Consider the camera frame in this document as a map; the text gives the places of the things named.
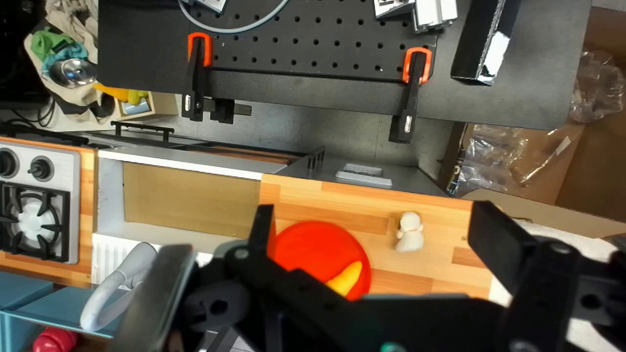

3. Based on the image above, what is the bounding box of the black pegboard table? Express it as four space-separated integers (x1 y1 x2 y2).
98 0 591 129

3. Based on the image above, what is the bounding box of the yellow carrot toy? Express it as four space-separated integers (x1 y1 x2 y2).
326 262 362 296

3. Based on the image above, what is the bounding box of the grey sink faucet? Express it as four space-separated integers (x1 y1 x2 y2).
80 243 195 352

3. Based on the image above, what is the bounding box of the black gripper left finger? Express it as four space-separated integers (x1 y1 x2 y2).
221 206 307 307

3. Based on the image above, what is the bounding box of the red plate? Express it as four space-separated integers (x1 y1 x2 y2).
268 221 371 301

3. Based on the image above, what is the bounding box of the small white bear toy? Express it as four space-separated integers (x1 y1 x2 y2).
395 211 424 253

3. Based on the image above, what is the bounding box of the toy stove top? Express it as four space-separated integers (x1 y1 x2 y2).
0 143 80 264

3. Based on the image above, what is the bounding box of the clear plastic bag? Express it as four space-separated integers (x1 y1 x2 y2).
444 49 624 196

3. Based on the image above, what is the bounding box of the white toy sink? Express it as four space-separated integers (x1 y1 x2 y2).
92 151 270 284

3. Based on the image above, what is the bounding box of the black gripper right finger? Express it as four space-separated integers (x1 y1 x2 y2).
467 202 581 325

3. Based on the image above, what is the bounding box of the black box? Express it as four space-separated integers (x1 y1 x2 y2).
450 0 522 86

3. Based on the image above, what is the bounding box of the orange black clamp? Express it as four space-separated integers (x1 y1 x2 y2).
182 32 213 121
389 47 432 143

